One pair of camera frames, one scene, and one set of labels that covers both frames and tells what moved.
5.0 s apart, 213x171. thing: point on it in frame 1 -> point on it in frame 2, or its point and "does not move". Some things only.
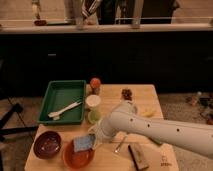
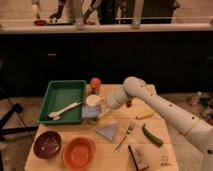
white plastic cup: [93, 100] does not move
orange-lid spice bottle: [95, 84] does not move
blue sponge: [84, 143] -> [90, 111]
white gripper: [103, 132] -> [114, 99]
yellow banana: [148, 114] does not move
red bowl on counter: [40, 22] does not move
